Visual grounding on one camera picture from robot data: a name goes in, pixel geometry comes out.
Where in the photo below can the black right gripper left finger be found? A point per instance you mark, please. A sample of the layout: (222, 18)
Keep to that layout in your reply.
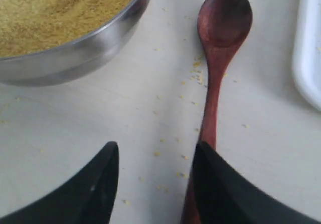
(88, 197)

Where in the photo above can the yellow millet grain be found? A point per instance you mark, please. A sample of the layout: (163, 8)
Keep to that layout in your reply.
(29, 26)

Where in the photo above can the white plastic tray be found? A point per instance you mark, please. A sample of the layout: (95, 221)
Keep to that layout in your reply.
(306, 52)

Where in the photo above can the dark wooden spoon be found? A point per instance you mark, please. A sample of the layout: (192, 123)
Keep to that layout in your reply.
(222, 25)

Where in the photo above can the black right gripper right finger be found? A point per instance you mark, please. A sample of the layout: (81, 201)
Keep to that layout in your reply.
(238, 191)

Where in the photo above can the steel bowl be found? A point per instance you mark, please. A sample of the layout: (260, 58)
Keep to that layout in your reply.
(77, 58)

